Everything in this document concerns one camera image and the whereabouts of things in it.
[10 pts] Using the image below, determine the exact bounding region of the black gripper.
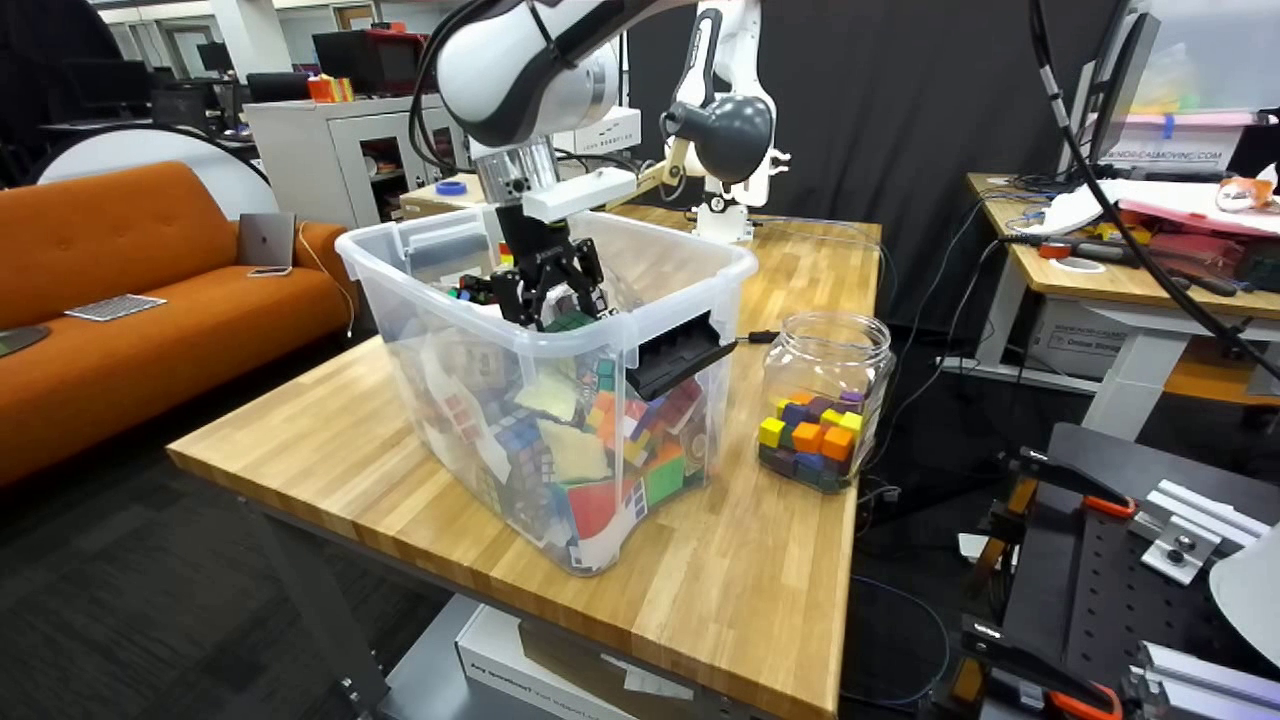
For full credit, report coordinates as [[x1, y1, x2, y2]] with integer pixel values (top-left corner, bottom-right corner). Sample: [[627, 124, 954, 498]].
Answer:
[[458, 199, 617, 332]]

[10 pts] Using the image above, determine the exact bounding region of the green faced Rubik's cube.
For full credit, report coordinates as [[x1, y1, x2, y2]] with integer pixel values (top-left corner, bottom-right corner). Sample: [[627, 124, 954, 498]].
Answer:
[[541, 282, 599, 337]]

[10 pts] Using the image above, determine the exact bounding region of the clear plastic storage container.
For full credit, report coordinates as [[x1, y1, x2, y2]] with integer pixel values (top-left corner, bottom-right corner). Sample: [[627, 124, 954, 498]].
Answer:
[[334, 204, 762, 581]]

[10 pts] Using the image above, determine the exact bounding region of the cardboard box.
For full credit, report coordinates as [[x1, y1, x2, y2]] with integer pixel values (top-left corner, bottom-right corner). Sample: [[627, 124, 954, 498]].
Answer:
[[396, 166, 538, 225]]

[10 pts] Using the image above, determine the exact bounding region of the white flat box with print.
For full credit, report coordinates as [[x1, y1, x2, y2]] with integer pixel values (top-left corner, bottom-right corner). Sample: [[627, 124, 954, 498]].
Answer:
[[554, 104, 643, 154]]

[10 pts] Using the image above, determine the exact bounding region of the white cabinet with glass doors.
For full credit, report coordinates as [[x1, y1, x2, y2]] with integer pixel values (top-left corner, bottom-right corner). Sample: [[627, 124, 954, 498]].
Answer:
[[241, 91, 473, 231]]

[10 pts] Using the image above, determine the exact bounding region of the silver tablet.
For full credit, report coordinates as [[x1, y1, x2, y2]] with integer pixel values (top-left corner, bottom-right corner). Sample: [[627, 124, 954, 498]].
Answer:
[[238, 209, 302, 276]]

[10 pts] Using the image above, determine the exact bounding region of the black machine with red trim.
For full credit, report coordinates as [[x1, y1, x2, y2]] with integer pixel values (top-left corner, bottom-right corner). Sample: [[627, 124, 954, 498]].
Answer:
[[311, 29, 436, 101]]

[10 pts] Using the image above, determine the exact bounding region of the glass jar of coloured blocks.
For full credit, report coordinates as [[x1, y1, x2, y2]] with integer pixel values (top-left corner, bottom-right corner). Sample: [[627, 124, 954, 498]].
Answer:
[[758, 313, 898, 497]]

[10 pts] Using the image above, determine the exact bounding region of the white flat carton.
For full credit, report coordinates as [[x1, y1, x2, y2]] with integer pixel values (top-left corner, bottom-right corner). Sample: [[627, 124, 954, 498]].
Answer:
[[454, 598, 726, 720]]

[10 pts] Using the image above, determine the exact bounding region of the orange sofa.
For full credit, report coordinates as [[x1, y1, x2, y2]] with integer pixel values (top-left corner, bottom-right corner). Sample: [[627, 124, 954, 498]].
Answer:
[[0, 154, 365, 493]]

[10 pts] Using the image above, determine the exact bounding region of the grey flat book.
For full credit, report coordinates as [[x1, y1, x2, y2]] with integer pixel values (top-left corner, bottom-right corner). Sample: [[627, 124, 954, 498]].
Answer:
[[61, 291, 173, 326]]

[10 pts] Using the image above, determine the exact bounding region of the white round table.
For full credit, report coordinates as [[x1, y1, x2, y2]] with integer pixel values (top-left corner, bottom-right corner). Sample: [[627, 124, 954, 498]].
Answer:
[[37, 118, 284, 225]]

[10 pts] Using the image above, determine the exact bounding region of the white paper stack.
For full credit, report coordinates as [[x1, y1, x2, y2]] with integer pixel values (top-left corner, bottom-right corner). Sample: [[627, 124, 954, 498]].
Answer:
[[1012, 174, 1138, 245]]

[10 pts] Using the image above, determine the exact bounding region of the orange and black clamp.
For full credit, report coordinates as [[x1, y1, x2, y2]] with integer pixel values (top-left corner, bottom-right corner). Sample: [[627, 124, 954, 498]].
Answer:
[[1005, 449, 1144, 528], [955, 625, 1132, 720]]

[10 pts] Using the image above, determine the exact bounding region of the wooden desk with white legs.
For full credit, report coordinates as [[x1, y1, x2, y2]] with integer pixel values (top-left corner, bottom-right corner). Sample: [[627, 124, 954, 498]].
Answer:
[[931, 166, 1280, 443]]

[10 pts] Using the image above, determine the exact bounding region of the black perforated breadboard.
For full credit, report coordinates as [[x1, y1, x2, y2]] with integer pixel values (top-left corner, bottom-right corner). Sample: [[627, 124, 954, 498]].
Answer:
[[997, 421, 1280, 720]]

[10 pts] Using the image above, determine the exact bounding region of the red flat case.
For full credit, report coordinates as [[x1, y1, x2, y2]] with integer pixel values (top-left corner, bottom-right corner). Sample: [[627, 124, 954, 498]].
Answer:
[[1115, 225, 1266, 282]]

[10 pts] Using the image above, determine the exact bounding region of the bright computer monitor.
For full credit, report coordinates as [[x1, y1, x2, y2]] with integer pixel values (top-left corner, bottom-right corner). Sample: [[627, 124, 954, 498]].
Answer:
[[1065, 0, 1280, 182]]

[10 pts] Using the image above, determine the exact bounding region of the aluminium extrusion profile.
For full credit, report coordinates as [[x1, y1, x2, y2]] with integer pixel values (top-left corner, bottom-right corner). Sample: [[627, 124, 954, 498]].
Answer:
[[1138, 477, 1274, 591], [1132, 636, 1280, 720]]

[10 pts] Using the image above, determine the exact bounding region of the white wrist camera mount plate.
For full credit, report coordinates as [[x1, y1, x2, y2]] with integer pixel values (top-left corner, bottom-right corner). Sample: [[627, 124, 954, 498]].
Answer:
[[516, 163, 640, 229]]

